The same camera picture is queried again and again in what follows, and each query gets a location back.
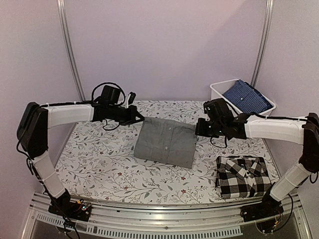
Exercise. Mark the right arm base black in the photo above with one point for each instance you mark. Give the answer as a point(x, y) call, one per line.
point(270, 212)

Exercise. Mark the left aluminium frame post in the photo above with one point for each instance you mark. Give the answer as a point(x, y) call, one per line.
point(69, 49)

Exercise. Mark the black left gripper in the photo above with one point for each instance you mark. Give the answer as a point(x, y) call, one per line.
point(131, 119)

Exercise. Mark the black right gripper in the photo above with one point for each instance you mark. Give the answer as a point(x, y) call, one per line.
point(200, 128)

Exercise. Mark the black white plaid folded shirt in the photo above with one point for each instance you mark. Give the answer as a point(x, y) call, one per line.
point(241, 177)

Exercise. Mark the grey long sleeve shirt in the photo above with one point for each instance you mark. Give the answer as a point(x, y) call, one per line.
point(166, 141)

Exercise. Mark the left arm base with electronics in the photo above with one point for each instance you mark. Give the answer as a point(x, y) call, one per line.
point(64, 206)

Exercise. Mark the right aluminium frame post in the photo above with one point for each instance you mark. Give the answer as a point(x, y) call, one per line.
point(263, 41)

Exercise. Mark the aluminium frame post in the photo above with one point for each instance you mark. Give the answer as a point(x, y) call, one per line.
point(263, 41)
point(69, 49)

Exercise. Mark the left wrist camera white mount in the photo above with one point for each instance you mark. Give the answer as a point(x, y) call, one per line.
point(130, 99)

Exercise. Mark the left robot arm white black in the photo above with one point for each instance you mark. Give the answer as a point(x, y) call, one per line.
point(37, 121)

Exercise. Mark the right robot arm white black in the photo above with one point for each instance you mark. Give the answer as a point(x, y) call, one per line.
point(294, 143)

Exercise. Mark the blue checked shirt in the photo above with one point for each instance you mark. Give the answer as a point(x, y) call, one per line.
point(246, 98)

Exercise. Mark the aluminium front rail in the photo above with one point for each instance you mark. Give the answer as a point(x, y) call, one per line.
point(117, 220)

